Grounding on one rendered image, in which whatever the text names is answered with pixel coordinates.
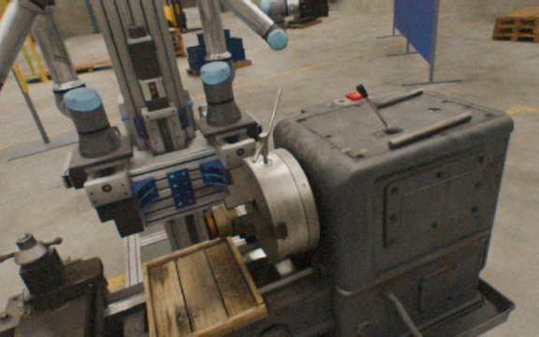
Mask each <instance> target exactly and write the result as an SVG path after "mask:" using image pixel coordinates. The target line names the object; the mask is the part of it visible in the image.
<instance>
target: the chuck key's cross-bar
mask: <svg viewBox="0 0 539 337"><path fill-rule="evenodd" d="M282 91H283V90H282V89H279V90H278V94H277V96H276V98H275V102H274V105H273V108H272V112H271V115H270V120H269V125H268V129H267V132H266V134H268V138H269V137H270V130H271V126H272V123H273V120H274V117H275V114H276V110H277V108H278V104H279V101H280V97H281V95H282ZM265 144H266V142H265V141H261V143H260V145H259V147H258V149H257V151H256V153H255V156H254V158H253V159H252V163H253V164H255V163H256V161H257V159H258V158H259V156H260V155H261V153H262V150H263V148H264V146H265Z"/></svg>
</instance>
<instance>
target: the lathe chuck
mask: <svg viewBox="0 0 539 337"><path fill-rule="evenodd" d="M253 158H254V157H253V156H252V157H249V158H246V159H242V160H241V163H242V166H243V169H244V172H245V175H246V178H247V180H248V183H249V185H250V190H251V193H252V196H253V198H254V199H255V200H252V201H251V202H249V203H246V204H244V205H245V209H246V212H247V213H248V212H252V211H255V210H260V211H261V212H262V213H263V215H264V216H265V217H266V218H267V219H268V220H269V222H270V223H271V224H272V225H273V226H274V227H277V226H279V225H278V223H284V224H285V230H286V236H285V239H282V240H281V238H280V239H277V240H276V239H275V238H274V237H272V238H270V239H268V240H265V241H262V242H258V244H259V246H260V247H261V249H262V250H263V252H264V254H265V255H266V257H267V258H268V259H269V260H270V262H271V263H273V264H276V263H278V262H281V261H284V260H286V259H288V258H287V257H289V256H291V255H293V254H295V256H296V255H299V254H301V253H304V252H305V251H306V249H307V247H308V244H309V229H308V223H307V218H306V213H305V210H304V206H303V203H302V201H301V198H300V195H299V191H298V189H297V186H296V184H295V181H294V180H293V178H292V176H291V172H290V170H289V169H288V167H287V165H286V164H285V162H284V161H283V159H281V158H280V157H279V156H278V155H277V154H276V153H274V152H269V159H270V161H271V164H270V165H268V166H262V165H260V161H262V160H263V156H261V155H260V156H259V158H258V159H257V161H256V163H255V164H253V163H252V159H253ZM292 257H293V256H292Z"/></svg>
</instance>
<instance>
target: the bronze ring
mask: <svg viewBox="0 0 539 337"><path fill-rule="evenodd" d="M237 216H238V214H237V211H236V210H235V208H230V209H226V207H225V206H224V205H222V206H221V208H218V209H215V210H212V211H211V213H205V214H204V215H203V225H204V227H205V230H206V233H207V236H208V238H209V240H210V241H213V240H216V239H217V238H218V237H219V238H220V239H223V238H225V237H228V236H229V237H233V231H232V230H234V227H233V224H232V218H234V217H237Z"/></svg>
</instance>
